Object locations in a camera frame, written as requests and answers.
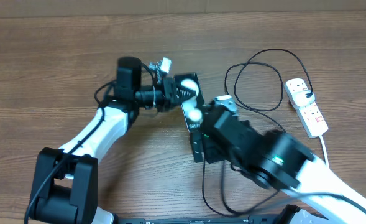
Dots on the black Samsung Galaxy phone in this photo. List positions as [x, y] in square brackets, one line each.
[191, 107]

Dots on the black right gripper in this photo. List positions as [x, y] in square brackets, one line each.
[215, 154]

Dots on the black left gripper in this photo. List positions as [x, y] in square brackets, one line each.
[170, 98]

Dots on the white power strip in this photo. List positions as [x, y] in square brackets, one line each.
[310, 116]

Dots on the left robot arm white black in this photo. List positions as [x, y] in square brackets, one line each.
[65, 184]

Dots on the white USB charger adapter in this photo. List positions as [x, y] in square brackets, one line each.
[303, 98]

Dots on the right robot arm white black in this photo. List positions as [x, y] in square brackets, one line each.
[275, 159]

